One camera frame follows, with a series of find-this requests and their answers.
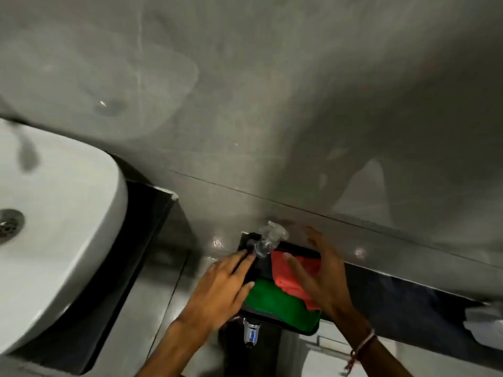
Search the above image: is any clear plastic spray bottle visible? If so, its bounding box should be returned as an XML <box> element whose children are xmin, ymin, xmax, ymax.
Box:
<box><xmin>248</xmin><ymin>220</ymin><xmax>290</xmax><ymax>259</ymax></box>

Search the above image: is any person's right forearm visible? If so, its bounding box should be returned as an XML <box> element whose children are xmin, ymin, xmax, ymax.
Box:
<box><xmin>334</xmin><ymin>308</ymin><xmax>414</xmax><ymax>377</ymax></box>

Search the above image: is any green cloth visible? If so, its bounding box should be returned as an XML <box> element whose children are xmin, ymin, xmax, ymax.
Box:
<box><xmin>244</xmin><ymin>279</ymin><xmax>321</xmax><ymax>332</ymax></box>

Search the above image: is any red and white thread bracelet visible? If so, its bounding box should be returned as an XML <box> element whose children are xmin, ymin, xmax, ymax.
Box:
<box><xmin>344</xmin><ymin>329</ymin><xmax>377</xmax><ymax>375</ymax></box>

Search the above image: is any white toilet tank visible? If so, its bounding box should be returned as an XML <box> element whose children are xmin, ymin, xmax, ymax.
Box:
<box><xmin>298</xmin><ymin>334</ymin><xmax>356</xmax><ymax>377</ymax></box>

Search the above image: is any person's left hand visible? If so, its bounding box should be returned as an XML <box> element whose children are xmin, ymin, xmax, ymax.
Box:
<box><xmin>177</xmin><ymin>249</ymin><xmax>257</xmax><ymax>342</ymax></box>

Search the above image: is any person's right hand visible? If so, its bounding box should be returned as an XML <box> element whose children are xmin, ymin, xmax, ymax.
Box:
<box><xmin>283</xmin><ymin>225</ymin><xmax>355</xmax><ymax>322</ymax></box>

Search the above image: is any person's left forearm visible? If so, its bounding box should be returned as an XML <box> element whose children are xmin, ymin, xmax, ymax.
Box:
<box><xmin>135</xmin><ymin>318</ymin><xmax>216</xmax><ymax>377</ymax></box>

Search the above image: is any metal sink drain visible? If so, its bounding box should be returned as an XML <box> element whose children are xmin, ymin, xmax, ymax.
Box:
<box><xmin>0</xmin><ymin>209</ymin><xmax>26</xmax><ymax>245</ymax></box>

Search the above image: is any black stone sink counter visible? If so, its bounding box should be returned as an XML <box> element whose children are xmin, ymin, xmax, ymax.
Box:
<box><xmin>12</xmin><ymin>153</ymin><xmax>178</xmax><ymax>376</ymax></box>

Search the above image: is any black plastic tray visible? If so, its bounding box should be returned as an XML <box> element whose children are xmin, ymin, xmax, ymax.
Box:
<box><xmin>237</xmin><ymin>231</ymin><xmax>324</xmax><ymax>336</ymax></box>

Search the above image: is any red cloth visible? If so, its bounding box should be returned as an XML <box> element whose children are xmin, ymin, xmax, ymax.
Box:
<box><xmin>271</xmin><ymin>251</ymin><xmax>323</xmax><ymax>312</ymax></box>

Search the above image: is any white ceramic sink basin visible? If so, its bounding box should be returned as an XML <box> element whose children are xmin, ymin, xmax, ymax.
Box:
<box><xmin>0</xmin><ymin>118</ymin><xmax>129</xmax><ymax>356</ymax></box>

